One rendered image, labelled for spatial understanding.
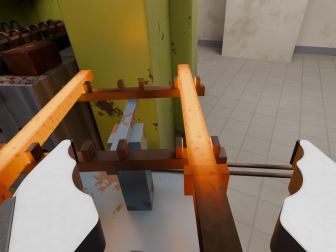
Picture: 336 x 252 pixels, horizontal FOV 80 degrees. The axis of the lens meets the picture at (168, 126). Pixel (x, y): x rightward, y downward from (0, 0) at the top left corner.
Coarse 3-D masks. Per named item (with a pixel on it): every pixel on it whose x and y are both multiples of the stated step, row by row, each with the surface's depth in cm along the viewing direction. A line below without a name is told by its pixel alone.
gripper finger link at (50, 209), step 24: (72, 144) 11; (48, 168) 9; (72, 168) 9; (24, 192) 8; (48, 192) 8; (72, 192) 8; (24, 216) 7; (48, 216) 7; (72, 216) 7; (96, 216) 7; (24, 240) 6; (48, 240) 6; (72, 240) 6; (96, 240) 7
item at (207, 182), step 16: (192, 80) 41; (192, 96) 35; (192, 112) 31; (192, 128) 27; (192, 144) 25; (208, 144) 25; (192, 160) 23; (208, 160) 22; (192, 176) 20; (208, 176) 20; (224, 176) 20; (192, 192) 22; (208, 192) 19; (224, 192) 18; (208, 208) 17; (224, 208) 17; (208, 224) 16; (224, 224) 16; (208, 240) 15; (224, 240) 15
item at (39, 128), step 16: (80, 80) 44; (64, 96) 38; (48, 112) 33; (64, 112) 37; (32, 128) 30; (48, 128) 32; (16, 144) 27; (0, 160) 24; (16, 160) 25; (0, 176) 23; (16, 176) 25; (0, 192) 22
